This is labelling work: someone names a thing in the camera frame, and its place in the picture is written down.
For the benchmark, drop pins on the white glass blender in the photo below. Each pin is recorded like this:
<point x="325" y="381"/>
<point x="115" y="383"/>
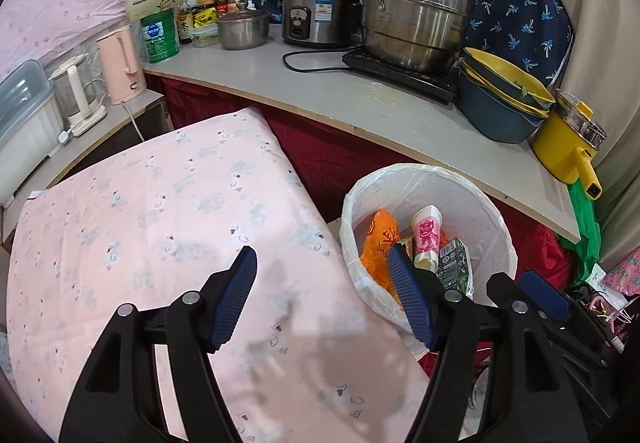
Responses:
<point x="75" y="88"/>

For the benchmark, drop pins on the pink paper cup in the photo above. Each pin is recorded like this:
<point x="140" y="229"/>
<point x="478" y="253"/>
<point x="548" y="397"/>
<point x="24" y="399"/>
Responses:
<point x="426" y="233"/>

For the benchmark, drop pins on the grey curved counter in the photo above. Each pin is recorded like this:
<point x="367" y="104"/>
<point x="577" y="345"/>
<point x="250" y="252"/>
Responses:
<point x="350" y="123"/>

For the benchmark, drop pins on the clear food container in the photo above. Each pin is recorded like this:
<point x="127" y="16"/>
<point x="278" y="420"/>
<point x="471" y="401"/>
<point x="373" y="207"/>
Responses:
<point x="205" y="37"/>

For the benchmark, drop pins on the beige curtain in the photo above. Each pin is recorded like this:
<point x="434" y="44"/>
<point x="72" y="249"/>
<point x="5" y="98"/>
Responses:
<point x="605" y="73"/>

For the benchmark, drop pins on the green can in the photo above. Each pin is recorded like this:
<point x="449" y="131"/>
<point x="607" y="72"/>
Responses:
<point x="160" y="38"/>

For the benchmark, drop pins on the white lined waste bin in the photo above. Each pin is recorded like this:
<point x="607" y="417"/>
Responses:
<point x="450" y="193"/>

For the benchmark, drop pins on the green cloth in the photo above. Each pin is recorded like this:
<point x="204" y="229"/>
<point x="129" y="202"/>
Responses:
<point x="587" y="233"/>

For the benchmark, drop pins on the blue printed cloth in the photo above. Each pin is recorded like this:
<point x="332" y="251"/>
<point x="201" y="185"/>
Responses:
<point x="525" y="8"/>

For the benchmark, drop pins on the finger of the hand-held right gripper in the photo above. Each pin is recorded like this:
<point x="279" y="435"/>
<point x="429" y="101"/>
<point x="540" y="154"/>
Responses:
<point x="545" y="295"/>
<point x="502" y="290"/>

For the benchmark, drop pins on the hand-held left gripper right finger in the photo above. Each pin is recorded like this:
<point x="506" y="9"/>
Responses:
<point x="412" y="298"/>

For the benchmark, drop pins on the red plastic bag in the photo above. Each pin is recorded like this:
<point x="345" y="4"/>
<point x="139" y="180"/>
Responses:
<point x="443" y="239"/>

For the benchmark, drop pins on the dark green patterned packet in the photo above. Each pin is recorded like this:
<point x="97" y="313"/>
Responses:
<point x="452" y="268"/>

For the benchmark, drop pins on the pink electric kettle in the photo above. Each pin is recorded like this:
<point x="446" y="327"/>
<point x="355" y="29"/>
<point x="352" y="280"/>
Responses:
<point x="120" y="68"/>

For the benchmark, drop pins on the black induction cooker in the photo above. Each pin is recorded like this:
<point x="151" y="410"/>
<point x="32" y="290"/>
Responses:
<point x="430" y="83"/>

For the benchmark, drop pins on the dark sauce bottle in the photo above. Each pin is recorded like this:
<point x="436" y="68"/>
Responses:
<point x="186" y="23"/>

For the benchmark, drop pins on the white power plug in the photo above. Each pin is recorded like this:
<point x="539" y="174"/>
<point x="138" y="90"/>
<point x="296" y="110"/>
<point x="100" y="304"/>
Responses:
<point x="64" y="136"/>

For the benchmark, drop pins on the pink printed bag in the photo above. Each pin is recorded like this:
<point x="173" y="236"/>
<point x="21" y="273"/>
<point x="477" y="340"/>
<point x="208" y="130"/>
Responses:
<point x="622" y="273"/>

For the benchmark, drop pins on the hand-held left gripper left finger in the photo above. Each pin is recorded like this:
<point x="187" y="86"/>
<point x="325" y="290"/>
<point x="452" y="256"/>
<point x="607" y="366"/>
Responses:
<point x="232" y="303"/>

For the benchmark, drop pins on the red cloth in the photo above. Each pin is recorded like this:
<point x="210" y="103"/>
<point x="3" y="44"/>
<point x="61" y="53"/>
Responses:
<point x="310" y="138"/>

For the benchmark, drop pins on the steel rice cooker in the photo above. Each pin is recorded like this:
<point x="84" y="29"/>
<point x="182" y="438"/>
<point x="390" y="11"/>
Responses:
<point x="315" y="18"/>

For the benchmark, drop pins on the pink printed tablecloth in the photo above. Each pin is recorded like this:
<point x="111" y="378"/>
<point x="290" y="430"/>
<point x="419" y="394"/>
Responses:
<point x="150" y="223"/>

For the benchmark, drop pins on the white dish box grey lid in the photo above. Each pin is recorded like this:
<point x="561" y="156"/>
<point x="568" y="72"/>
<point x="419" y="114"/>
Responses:
<point x="30" y="133"/>

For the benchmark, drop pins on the white paper tag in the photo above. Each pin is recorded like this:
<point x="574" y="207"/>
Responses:
<point x="597" y="278"/>

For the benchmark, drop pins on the white pump bottle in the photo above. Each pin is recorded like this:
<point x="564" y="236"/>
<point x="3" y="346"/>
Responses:
<point x="251" y="4"/>

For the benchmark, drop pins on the large steel steamer pot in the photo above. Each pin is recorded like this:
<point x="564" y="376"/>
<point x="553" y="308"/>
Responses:
<point x="415" y="23"/>

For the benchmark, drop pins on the small steel lidded pot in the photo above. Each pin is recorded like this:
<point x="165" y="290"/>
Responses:
<point x="242" y="30"/>

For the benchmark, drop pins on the orange red-printed plastic bag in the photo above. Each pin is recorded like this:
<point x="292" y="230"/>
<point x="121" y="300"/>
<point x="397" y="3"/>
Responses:
<point x="382" y="243"/>

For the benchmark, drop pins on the grey low cabinet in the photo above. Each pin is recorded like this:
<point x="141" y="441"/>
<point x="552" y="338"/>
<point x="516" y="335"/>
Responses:
<point x="145" y="100"/>

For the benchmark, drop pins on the yellow electric pot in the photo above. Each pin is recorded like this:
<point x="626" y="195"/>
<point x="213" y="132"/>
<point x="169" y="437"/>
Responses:
<point x="560" y="143"/>

